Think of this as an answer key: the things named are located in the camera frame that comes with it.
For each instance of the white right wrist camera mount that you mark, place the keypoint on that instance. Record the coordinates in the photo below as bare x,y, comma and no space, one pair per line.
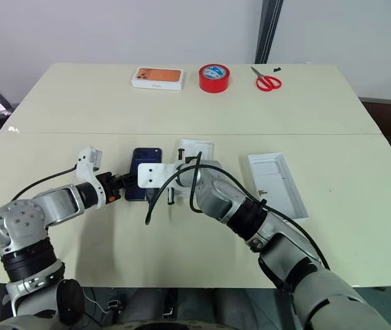
154,175

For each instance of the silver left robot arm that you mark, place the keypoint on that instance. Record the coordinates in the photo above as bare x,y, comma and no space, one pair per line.
27,213

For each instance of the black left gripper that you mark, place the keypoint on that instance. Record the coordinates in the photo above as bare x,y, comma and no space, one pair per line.
111,185

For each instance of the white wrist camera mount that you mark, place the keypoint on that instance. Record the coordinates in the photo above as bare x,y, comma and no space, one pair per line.
154,175
86,168

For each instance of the small white paper scrap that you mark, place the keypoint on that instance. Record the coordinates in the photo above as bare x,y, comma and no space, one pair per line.
13,129

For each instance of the white phone box lid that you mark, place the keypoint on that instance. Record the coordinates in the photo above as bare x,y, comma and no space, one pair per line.
277,178

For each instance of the red tape roll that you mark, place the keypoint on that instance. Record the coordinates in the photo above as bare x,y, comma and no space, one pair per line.
213,82

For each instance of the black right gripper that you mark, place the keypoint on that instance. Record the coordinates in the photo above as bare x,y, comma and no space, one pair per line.
153,195

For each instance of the white box with orange phone print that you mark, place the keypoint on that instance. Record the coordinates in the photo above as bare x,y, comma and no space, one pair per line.
159,78

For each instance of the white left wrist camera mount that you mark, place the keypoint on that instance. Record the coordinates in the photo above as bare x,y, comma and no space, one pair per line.
86,168

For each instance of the dark grey upright pole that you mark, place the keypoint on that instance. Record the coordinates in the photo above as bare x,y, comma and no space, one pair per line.
267,31

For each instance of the dark blue smartphone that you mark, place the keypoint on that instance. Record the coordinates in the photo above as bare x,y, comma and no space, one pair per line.
145,161

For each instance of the small black clip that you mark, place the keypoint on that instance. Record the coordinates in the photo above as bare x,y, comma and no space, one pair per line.
277,69

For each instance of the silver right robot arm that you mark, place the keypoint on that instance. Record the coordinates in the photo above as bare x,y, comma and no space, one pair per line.
284,247

